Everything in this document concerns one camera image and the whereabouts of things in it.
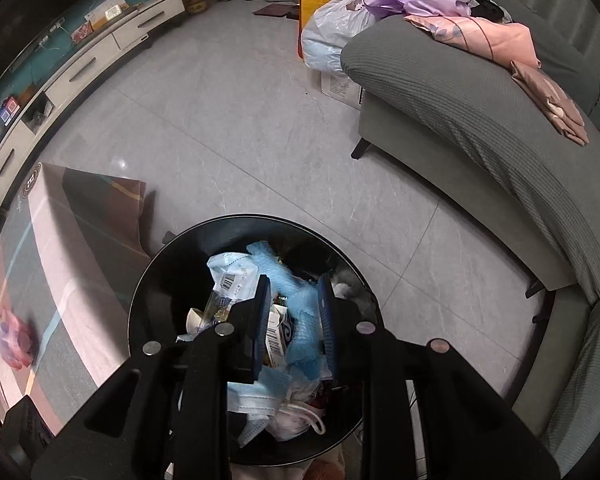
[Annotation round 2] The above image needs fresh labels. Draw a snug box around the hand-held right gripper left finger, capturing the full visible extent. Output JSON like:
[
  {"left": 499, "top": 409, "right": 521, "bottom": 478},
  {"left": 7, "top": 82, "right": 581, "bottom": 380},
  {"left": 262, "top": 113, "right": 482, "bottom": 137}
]
[{"left": 30, "top": 274, "right": 273, "bottom": 480}]

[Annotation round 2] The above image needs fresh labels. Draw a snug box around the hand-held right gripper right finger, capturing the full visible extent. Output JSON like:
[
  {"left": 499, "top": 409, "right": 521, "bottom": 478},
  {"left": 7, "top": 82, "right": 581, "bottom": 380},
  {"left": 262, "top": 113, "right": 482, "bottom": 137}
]
[{"left": 316, "top": 272, "right": 563, "bottom": 480}]

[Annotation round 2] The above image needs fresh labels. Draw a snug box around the black round trash bin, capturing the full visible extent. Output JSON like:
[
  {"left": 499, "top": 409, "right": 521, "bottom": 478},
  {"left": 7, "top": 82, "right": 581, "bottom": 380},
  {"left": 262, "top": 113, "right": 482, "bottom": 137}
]
[{"left": 127, "top": 215, "right": 378, "bottom": 468}]

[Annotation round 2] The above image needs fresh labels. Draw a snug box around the white barcode carton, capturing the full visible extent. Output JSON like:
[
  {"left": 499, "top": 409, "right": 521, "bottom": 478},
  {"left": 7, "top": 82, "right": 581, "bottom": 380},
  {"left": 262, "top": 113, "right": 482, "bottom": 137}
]
[{"left": 265, "top": 305, "right": 296, "bottom": 368}]

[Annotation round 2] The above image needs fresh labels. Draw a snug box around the white crumpled tissue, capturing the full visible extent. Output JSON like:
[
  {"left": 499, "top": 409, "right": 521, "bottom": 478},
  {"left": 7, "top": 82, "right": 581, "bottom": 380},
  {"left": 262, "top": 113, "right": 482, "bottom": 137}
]
[{"left": 330, "top": 267, "right": 371, "bottom": 306}]

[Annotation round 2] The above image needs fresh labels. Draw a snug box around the barcode mask wrapper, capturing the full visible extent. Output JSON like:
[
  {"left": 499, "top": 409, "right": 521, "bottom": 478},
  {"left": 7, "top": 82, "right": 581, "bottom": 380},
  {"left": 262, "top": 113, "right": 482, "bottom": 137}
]
[{"left": 207, "top": 252, "right": 261, "bottom": 306}]

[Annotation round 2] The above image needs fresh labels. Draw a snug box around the blue face mask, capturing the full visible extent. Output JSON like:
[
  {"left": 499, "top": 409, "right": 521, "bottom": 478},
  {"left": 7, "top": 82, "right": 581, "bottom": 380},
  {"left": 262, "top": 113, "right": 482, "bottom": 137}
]
[{"left": 227, "top": 367, "right": 293, "bottom": 448}]

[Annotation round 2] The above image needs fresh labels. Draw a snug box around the red snack packet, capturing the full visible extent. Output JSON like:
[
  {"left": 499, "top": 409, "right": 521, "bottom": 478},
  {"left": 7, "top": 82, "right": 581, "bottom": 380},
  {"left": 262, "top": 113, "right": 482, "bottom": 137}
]
[{"left": 0, "top": 310, "right": 41, "bottom": 371}]

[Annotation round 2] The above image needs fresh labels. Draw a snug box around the white face mask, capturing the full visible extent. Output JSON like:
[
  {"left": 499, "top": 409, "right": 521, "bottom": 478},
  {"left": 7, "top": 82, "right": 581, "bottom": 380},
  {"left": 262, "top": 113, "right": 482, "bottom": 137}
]
[{"left": 270, "top": 400, "right": 328, "bottom": 443}]

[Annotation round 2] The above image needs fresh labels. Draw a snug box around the coffee table with pink cloth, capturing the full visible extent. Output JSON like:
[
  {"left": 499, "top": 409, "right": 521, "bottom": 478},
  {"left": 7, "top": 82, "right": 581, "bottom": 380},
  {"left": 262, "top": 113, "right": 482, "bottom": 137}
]
[{"left": 0, "top": 161, "right": 181, "bottom": 441}]

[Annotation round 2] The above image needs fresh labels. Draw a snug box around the grey sofa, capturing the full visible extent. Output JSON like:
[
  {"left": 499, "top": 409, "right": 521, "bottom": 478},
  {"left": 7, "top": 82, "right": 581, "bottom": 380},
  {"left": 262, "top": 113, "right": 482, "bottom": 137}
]
[{"left": 340, "top": 0, "right": 600, "bottom": 476}]

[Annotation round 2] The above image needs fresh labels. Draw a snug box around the white plastic bag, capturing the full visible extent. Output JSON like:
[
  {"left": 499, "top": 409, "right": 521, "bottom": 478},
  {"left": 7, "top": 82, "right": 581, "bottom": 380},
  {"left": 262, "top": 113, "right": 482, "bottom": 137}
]
[{"left": 300, "top": 0, "right": 386, "bottom": 73}]

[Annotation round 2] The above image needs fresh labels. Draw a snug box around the brown folded cloth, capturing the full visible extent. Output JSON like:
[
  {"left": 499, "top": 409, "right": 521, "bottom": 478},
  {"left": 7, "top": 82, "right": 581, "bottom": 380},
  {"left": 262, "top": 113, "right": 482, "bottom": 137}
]
[{"left": 510, "top": 60, "right": 591, "bottom": 147}]

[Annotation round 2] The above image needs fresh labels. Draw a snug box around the yellow shopping bag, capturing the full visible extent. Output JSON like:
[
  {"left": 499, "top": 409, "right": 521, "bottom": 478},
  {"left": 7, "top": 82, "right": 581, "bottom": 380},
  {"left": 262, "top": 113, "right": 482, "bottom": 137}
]
[{"left": 296, "top": 0, "right": 353, "bottom": 63}]

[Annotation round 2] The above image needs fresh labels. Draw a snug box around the white television cabinet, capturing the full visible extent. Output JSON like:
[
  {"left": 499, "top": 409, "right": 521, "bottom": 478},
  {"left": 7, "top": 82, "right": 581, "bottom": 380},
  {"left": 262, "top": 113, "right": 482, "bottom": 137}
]
[{"left": 0, "top": 0, "right": 187, "bottom": 206}]

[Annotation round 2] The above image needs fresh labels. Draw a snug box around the brown floor mat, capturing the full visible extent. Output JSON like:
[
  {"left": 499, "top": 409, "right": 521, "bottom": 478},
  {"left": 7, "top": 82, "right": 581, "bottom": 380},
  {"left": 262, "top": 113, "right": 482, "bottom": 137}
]
[{"left": 252, "top": 2, "right": 301, "bottom": 21}]

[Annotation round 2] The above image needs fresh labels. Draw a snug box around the pink cloth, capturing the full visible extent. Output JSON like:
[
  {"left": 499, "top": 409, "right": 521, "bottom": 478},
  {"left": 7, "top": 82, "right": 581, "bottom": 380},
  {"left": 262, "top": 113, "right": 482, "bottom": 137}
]
[{"left": 405, "top": 15, "right": 541, "bottom": 68}]

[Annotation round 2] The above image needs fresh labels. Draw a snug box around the white flat box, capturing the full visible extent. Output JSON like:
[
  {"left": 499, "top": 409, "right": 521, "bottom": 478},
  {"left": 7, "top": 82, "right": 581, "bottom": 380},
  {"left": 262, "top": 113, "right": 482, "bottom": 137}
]
[{"left": 87, "top": 0, "right": 131, "bottom": 31}]

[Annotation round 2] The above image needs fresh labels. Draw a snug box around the dark cloth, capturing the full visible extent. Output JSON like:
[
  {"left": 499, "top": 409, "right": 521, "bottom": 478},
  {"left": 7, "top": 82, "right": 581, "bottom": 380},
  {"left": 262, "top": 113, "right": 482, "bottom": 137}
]
[{"left": 472, "top": 0, "right": 513, "bottom": 23}]

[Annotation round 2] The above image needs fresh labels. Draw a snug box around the black flat television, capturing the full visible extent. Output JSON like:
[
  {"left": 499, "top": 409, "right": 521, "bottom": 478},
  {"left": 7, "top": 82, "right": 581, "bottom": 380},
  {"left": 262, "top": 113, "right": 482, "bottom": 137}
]
[{"left": 0, "top": 0, "right": 133, "bottom": 76}]

